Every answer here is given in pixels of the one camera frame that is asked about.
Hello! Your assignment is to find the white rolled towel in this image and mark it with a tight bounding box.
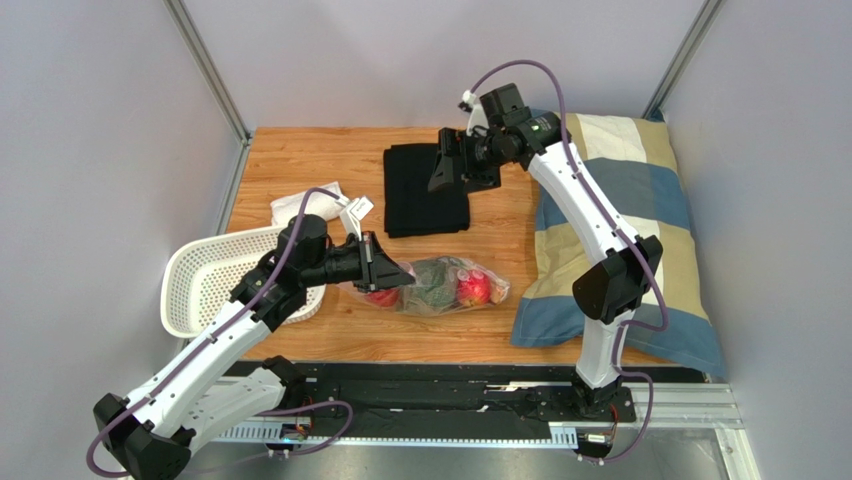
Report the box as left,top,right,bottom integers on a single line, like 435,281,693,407
270,181,350,226

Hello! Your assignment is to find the red fake apple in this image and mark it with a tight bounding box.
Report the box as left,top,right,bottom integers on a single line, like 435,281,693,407
365,288,401,309

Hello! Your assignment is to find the right aluminium frame post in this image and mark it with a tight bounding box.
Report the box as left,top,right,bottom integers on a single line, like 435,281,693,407
642,0,726,121

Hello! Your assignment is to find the black folded cloth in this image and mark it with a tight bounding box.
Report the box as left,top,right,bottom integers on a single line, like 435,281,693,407
383,143,471,238

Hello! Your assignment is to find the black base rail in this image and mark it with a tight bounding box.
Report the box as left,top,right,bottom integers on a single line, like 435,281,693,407
217,363,743,458

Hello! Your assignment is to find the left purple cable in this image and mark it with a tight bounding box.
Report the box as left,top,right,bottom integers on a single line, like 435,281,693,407
86,187,351,479

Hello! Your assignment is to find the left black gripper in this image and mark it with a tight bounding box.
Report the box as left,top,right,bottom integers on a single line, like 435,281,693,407
301,231,415,294

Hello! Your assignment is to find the white perforated plastic basket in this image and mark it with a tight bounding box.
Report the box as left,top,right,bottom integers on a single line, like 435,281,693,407
160,226,328,339

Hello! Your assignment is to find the aluminium frame post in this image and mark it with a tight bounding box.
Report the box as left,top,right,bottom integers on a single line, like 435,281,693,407
642,0,726,121
164,0,253,146

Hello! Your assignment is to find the plaid pillow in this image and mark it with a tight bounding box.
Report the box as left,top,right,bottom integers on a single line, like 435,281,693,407
510,113,727,377

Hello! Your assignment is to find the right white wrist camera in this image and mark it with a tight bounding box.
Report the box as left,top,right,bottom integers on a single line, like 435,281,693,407
458,90,489,136

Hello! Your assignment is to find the left aluminium frame post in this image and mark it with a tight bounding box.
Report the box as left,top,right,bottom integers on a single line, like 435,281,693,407
164,0,253,146

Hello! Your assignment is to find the red fake tomato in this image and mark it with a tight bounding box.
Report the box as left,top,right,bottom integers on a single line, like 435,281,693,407
456,269,491,307

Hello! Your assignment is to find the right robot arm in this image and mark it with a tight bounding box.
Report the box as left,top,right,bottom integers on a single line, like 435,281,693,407
428,83,663,410

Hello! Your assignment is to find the clear zip top bag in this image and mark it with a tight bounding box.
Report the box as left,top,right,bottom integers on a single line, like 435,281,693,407
340,256,511,317

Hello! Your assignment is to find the orange fake carrot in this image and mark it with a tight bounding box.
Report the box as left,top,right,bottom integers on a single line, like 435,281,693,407
488,272,510,305

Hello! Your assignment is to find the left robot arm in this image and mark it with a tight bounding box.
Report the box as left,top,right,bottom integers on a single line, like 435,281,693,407
90,214,415,479

